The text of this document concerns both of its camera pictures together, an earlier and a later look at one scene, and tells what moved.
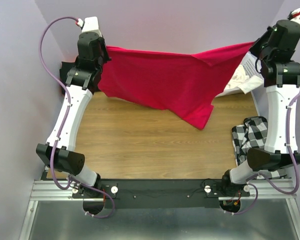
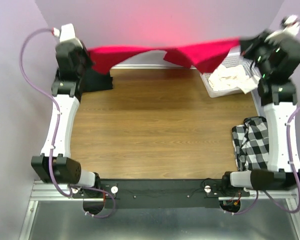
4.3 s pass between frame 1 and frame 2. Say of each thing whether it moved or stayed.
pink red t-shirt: moved
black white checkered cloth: stayed
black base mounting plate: stayed
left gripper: moved
